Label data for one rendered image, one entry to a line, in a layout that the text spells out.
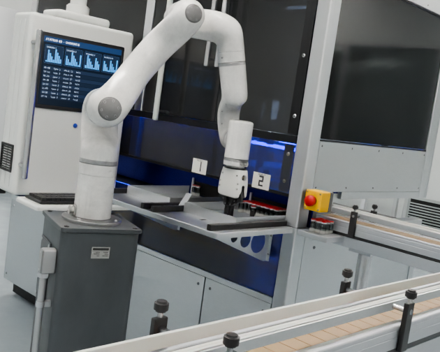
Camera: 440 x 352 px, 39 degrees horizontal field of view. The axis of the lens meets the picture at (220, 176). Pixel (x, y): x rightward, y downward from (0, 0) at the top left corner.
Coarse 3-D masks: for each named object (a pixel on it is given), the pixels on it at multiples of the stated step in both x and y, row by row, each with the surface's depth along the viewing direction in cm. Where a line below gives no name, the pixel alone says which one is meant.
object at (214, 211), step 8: (184, 208) 229; (192, 208) 226; (200, 208) 223; (208, 208) 238; (216, 208) 241; (200, 216) 223; (208, 216) 220; (216, 216) 218; (224, 216) 215; (240, 216) 235; (248, 216) 238; (256, 216) 240; (264, 216) 222; (272, 216) 225; (280, 216) 228
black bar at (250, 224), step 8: (208, 224) 201; (216, 224) 202; (224, 224) 204; (232, 224) 207; (240, 224) 210; (248, 224) 213; (256, 224) 216; (264, 224) 219; (272, 224) 223; (280, 224) 226
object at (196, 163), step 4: (196, 160) 262; (200, 160) 260; (204, 160) 259; (196, 164) 262; (204, 164) 259; (192, 168) 264; (196, 168) 262; (204, 168) 259; (196, 172) 262; (200, 172) 260; (204, 172) 259
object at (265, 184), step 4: (256, 172) 239; (256, 176) 239; (264, 176) 236; (268, 176) 235; (252, 180) 241; (256, 180) 239; (264, 180) 236; (268, 180) 235; (252, 184) 240; (256, 184) 239; (264, 184) 236; (268, 184) 235; (260, 188) 238; (264, 188) 236; (268, 188) 235
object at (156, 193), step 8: (128, 192) 252; (136, 192) 248; (144, 192) 245; (152, 192) 242; (160, 192) 265; (168, 192) 268; (176, 192) 271; (184, 192) 275; (152, 200) 241; (160, 200) 238; (168, 200) 235; (176, 200) 237; (192, 200) 243; (200, 200) 246; (208, 200) 249; (216, 200) 253
